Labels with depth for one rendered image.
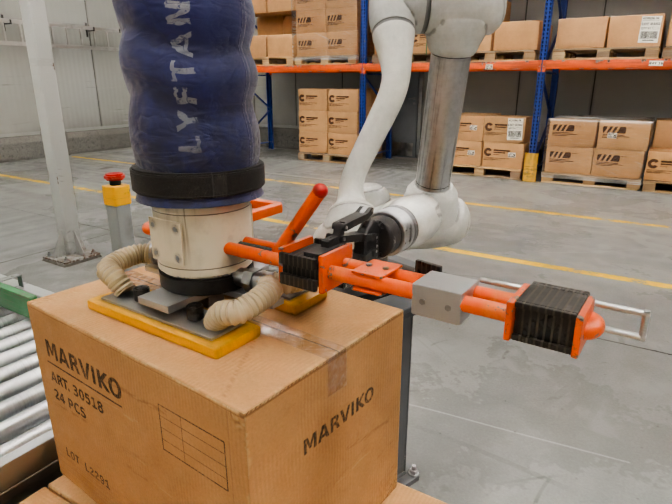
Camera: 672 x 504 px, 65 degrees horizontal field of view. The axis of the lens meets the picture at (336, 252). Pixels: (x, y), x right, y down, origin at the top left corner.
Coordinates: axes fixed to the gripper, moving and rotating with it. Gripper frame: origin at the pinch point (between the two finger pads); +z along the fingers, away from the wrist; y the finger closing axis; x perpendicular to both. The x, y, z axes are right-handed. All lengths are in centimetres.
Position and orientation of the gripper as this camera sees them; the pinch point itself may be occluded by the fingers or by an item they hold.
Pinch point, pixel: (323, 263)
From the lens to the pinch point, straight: 81.8
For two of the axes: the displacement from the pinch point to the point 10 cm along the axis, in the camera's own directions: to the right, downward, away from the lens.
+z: -5.3, 2.5, -8.1
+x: -8.5, -1.6, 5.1
